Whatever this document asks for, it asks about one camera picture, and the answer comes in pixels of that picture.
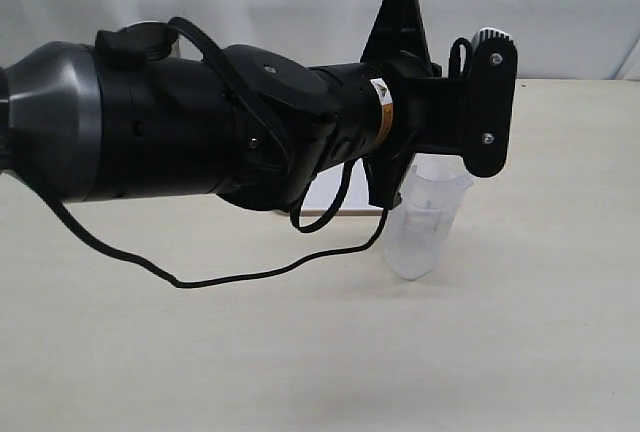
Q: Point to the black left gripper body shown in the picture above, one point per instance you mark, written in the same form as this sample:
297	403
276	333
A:
462	110

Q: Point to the clear plastic container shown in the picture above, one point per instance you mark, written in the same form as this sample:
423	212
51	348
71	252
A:
416	230

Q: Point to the stainless steel cup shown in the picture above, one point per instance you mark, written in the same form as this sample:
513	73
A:
150	27

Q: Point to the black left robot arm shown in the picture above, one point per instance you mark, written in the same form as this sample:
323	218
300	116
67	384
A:
159	109

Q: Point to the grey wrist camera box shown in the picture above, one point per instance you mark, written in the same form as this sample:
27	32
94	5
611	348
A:
487	33

